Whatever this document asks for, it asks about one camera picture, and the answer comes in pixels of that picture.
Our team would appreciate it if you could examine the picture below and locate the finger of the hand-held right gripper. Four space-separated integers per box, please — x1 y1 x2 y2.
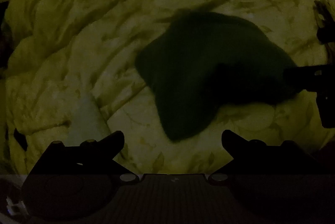
284 65 318 91

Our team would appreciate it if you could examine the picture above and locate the white sheet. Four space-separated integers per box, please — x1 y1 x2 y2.
65 94 112 147

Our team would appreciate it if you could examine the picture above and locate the white plastic object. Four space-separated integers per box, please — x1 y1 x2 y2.
5 196 27 216

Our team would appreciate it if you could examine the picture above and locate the leaf print quilt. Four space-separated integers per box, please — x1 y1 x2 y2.
4 0 335 175

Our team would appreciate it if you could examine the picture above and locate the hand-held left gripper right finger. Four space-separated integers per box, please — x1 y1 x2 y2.
208 130 326 185

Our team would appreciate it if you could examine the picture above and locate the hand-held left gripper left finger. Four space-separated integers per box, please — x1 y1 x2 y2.
26 131 139 185

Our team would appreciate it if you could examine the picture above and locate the dark green garment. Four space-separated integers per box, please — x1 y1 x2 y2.
135 10 305 143

